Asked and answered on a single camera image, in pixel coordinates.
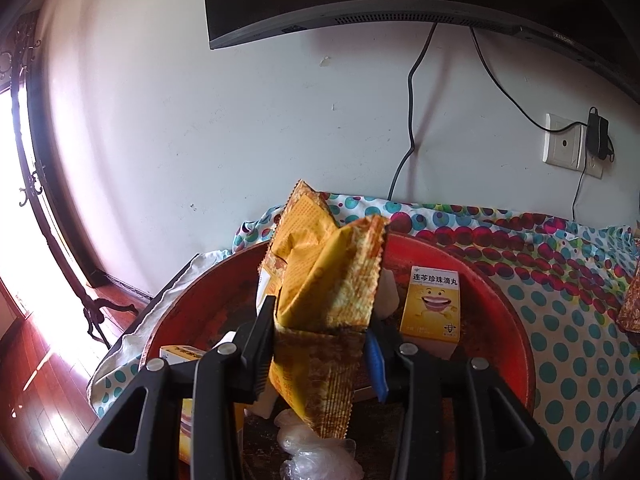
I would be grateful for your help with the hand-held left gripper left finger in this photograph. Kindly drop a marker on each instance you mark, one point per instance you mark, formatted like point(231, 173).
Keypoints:
point(265, 350)

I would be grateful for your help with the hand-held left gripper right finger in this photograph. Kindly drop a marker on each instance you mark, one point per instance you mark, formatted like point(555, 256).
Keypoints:
point(375, 367)

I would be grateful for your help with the yellow smile print medicine box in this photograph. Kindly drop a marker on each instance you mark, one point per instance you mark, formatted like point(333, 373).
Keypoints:
point(430, 305)

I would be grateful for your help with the yellow snack packet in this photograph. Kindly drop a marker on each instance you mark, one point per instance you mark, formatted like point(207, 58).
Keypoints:
point(320, 285)

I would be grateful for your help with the tall yellow box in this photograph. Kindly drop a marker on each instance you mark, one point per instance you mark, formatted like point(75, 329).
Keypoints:
point(186, 430)

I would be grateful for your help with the clear plastic wrap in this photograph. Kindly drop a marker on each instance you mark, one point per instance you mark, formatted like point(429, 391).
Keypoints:
point(310, 460)

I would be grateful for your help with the red round metal tray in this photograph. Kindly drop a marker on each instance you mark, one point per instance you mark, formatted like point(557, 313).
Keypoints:
point(490, 320)

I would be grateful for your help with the white rolled sock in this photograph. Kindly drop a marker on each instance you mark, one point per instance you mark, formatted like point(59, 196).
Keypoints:
point(387, 295)

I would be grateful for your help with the dark wrought iron stand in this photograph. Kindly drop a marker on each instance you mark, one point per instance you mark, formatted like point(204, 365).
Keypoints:
point(92, 312)

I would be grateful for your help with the polka dot cloth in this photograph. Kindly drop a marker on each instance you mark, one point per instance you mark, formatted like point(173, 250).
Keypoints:
point(560, 320)

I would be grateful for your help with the orange snack packet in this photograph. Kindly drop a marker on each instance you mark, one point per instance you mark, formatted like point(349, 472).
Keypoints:
point(631, 300)

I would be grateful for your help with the black power adapter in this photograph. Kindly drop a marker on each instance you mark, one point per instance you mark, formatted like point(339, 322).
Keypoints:
point(597, 135)

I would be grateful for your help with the white wall socket plate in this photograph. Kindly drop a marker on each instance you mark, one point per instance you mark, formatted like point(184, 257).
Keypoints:
point(562, 142)
point(595, 170)

